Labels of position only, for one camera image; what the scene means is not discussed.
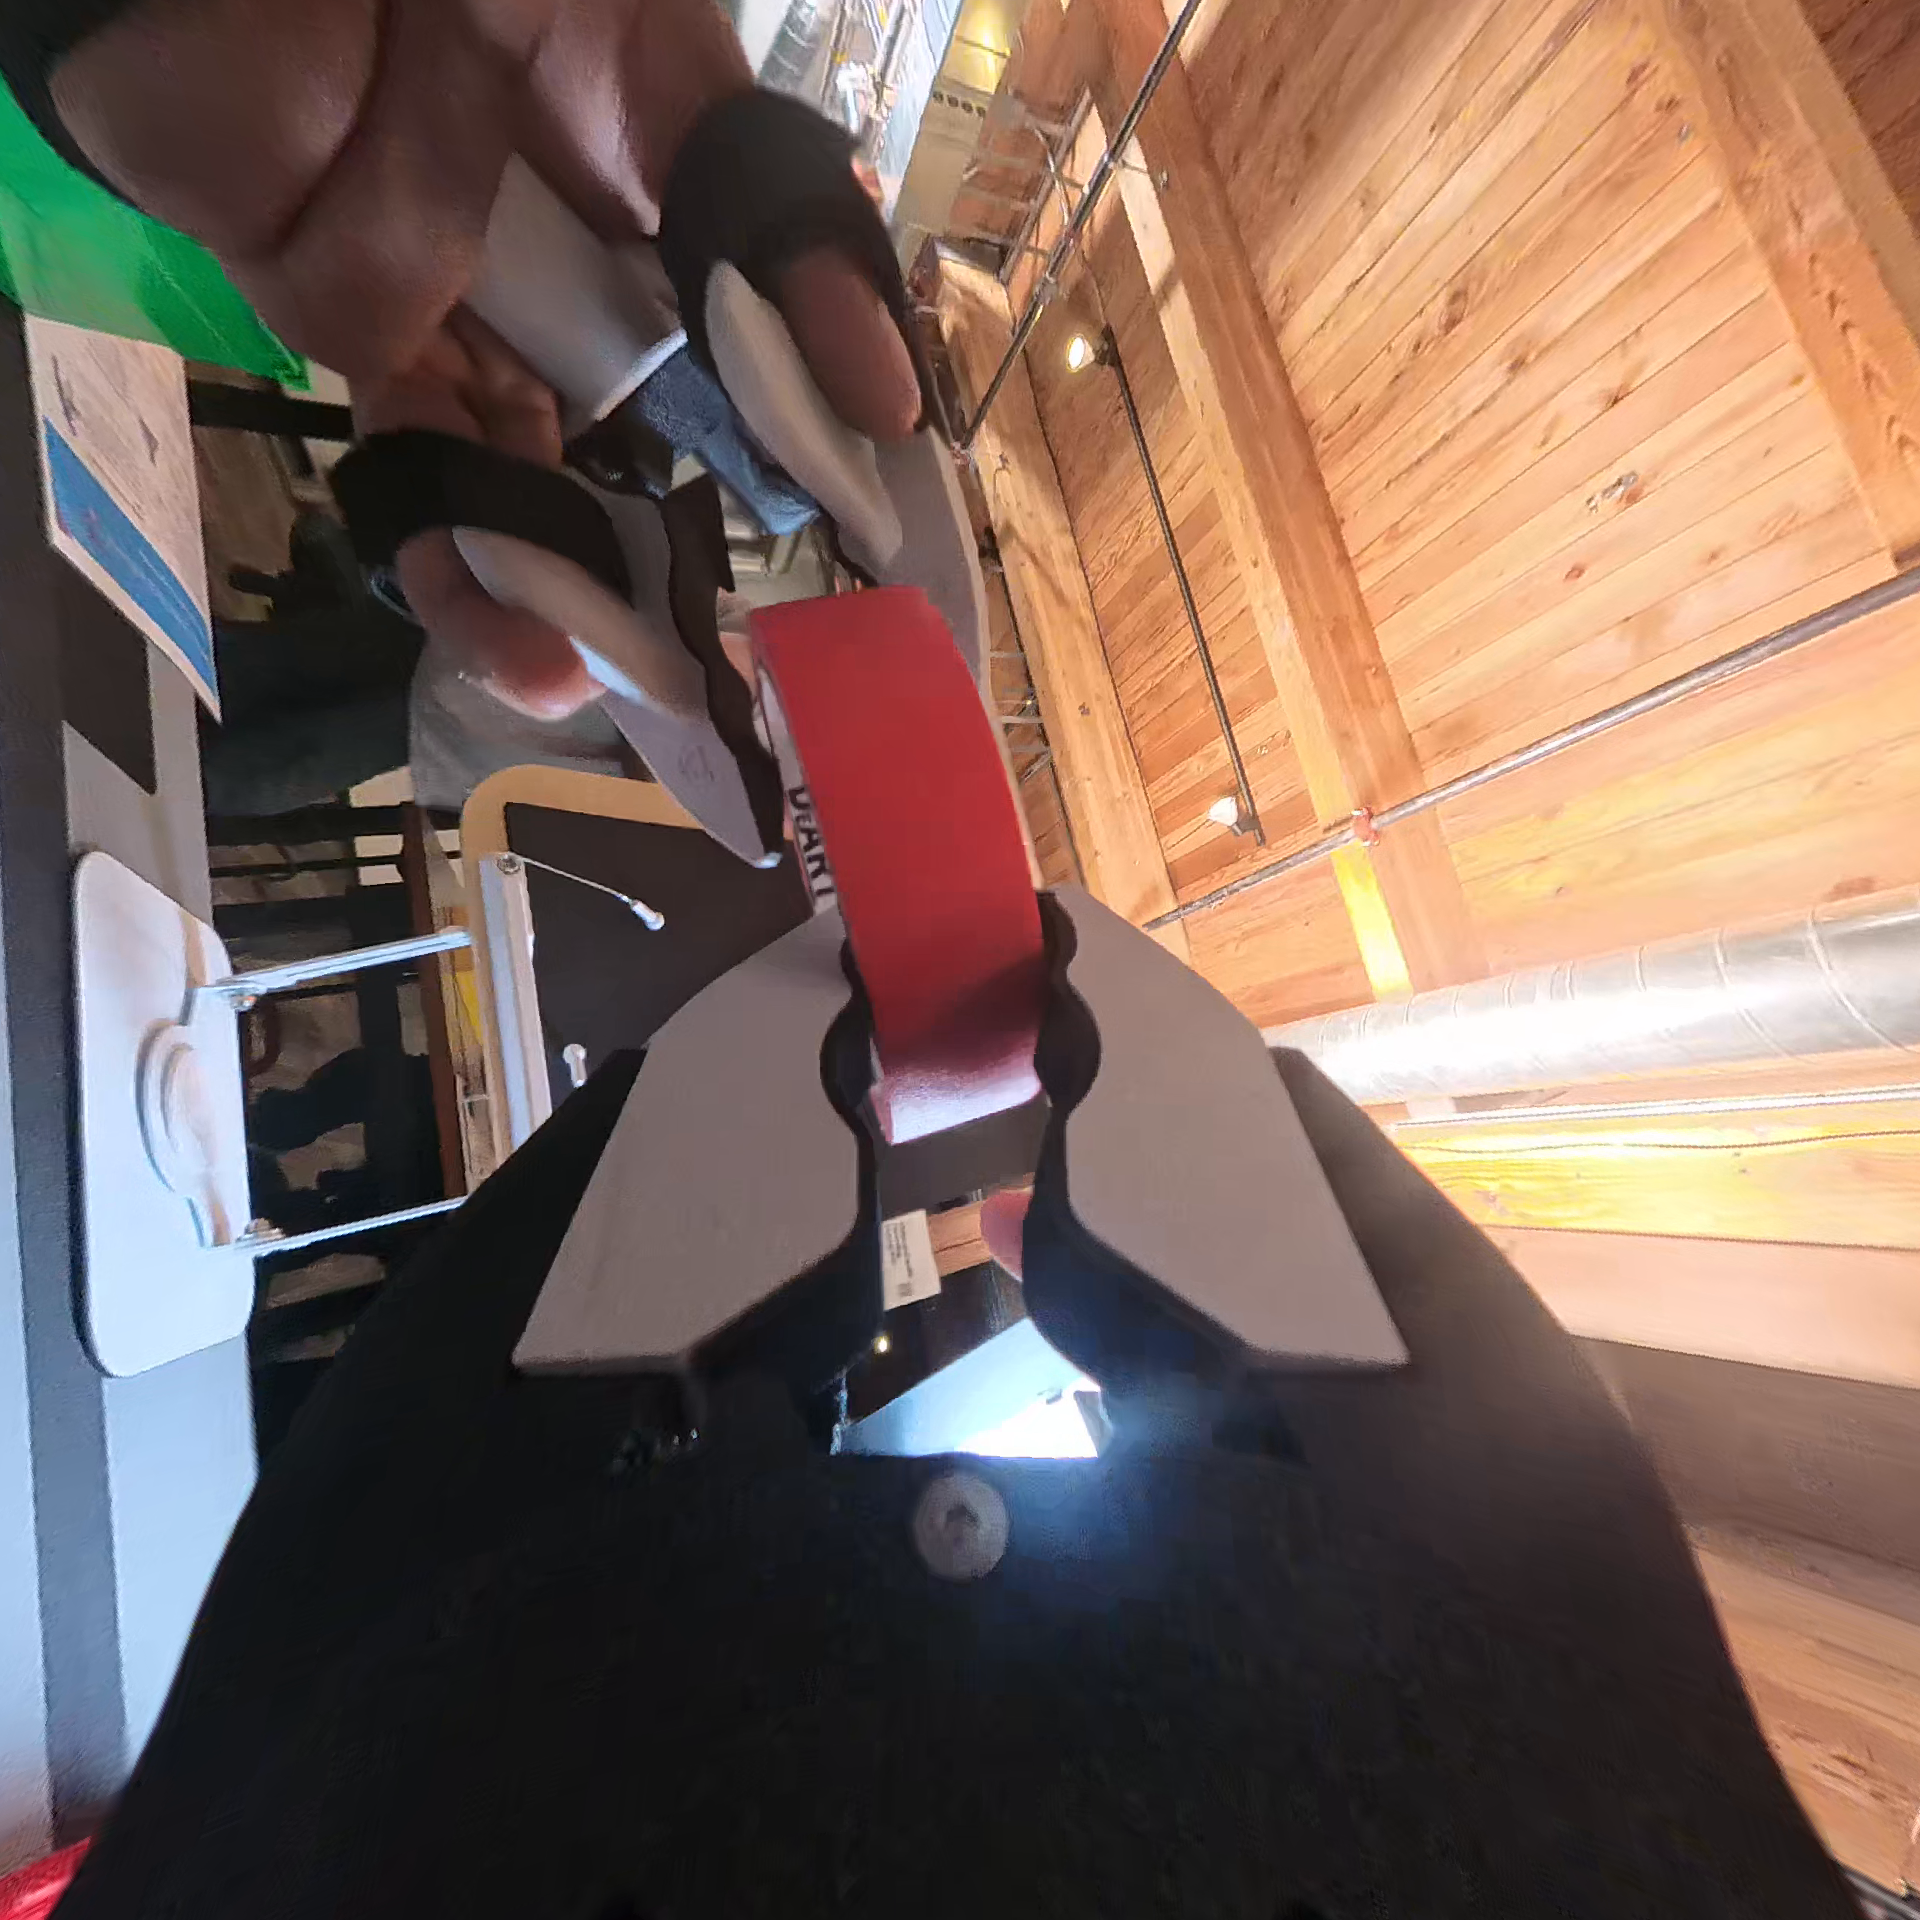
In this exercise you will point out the silver metal duct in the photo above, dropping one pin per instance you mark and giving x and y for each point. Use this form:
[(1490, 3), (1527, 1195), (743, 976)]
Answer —
[(1650, 974)]

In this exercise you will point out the red plastic bin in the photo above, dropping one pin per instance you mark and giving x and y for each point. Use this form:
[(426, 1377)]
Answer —
[(30, 1891)]

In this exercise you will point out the red tape roll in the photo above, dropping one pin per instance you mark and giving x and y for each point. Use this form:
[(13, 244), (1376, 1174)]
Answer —
[(901, 779)]

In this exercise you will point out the person's left hand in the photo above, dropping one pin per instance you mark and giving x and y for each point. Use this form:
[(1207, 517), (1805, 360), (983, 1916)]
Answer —
[(301, 148)]

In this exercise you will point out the black track light rail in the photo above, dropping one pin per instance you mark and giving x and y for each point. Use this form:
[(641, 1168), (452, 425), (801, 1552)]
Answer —
[(1233, 814)]

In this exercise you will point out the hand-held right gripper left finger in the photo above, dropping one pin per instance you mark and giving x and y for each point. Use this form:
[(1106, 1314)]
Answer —
[(705, 1185)]

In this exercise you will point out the printed instruction sheet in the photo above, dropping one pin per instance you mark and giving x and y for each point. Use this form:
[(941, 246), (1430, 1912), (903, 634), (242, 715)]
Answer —
[(120, 493)]

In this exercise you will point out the black board with wooden edge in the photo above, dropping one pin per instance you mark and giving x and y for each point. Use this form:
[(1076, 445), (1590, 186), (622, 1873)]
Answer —
[(600, 989)]

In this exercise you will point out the metal ceiling pipe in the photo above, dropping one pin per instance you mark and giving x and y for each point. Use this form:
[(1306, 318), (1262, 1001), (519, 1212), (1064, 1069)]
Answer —
[(1650, 698)]

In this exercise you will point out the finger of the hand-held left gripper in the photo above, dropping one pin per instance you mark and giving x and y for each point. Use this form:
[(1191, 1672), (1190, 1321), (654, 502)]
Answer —
[(705, 779), (945, 523)]

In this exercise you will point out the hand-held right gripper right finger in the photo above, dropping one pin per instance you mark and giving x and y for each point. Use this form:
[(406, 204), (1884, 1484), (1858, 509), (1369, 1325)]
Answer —
[(1201, 1185)]

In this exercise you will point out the green plastic bin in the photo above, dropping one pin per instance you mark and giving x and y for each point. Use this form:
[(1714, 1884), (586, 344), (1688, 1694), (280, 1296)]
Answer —
[(90, 253)]

